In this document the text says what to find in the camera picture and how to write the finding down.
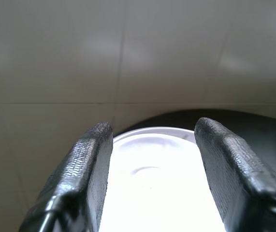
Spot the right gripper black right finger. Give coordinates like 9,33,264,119
193,117,276,232

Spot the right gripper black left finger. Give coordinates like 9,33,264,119
18,120,115,232

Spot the plain white plate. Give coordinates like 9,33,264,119
98,127,225,232

